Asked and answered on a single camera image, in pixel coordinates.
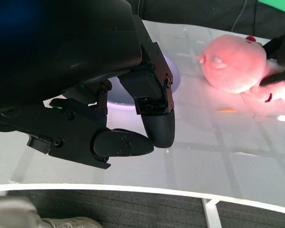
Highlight black backdrop curtain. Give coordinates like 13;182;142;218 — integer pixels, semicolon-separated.
130;0;285;41

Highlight grey trouser leg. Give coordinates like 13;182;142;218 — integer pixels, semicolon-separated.
0;196;42;228

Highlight lavender round plate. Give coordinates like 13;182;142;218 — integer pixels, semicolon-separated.
43;53;182;112

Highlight pink plush doll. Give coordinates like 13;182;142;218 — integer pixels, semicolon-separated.
196;34;285;103

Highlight grey sneaker shoe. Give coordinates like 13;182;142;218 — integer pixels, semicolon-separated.
37;216;103;228

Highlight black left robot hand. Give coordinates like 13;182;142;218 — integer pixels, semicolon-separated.
0;0;182;171

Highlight white table frame bracket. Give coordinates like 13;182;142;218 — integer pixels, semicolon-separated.
201;198;223;228

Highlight green screen cloth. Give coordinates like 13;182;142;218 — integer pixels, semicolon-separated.
257;0;285;16

